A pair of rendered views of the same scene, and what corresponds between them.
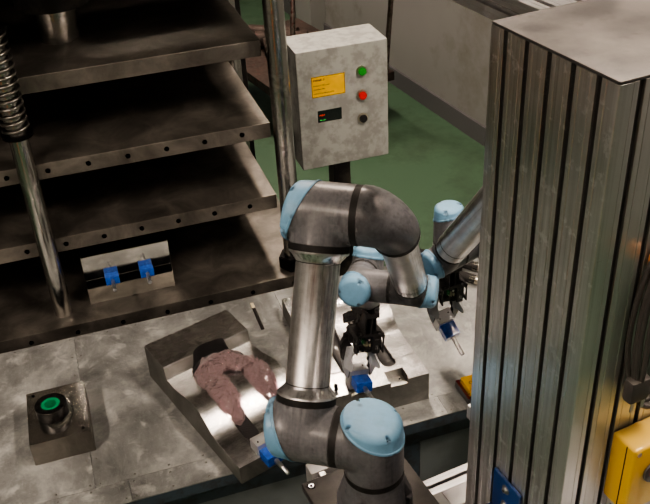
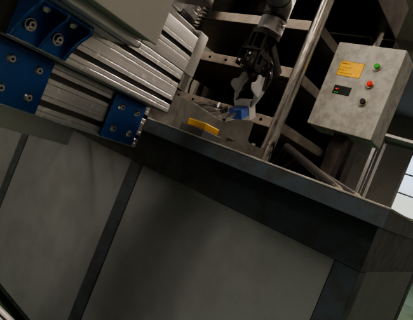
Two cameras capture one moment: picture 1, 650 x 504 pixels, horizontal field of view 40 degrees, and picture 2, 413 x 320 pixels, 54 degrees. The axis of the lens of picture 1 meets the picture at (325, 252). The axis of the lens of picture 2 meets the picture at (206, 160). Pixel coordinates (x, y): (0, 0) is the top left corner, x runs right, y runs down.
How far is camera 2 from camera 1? 2.38 m
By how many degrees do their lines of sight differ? 60
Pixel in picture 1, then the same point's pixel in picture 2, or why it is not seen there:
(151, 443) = not seen: hidden behind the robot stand
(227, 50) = (301, 23)
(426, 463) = (135, 197)
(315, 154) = (319, 114)
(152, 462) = not seen: hidden behind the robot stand
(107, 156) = (218, 56)
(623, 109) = not seen: outside the picture
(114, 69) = (248, 18)
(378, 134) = (369, 120)
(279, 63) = (315, 20)
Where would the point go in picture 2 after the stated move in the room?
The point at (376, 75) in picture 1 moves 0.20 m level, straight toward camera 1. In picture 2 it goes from (387, 74) to (358, 53)
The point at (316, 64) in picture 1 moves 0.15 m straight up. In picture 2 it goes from (349, 53) to (361, 21)
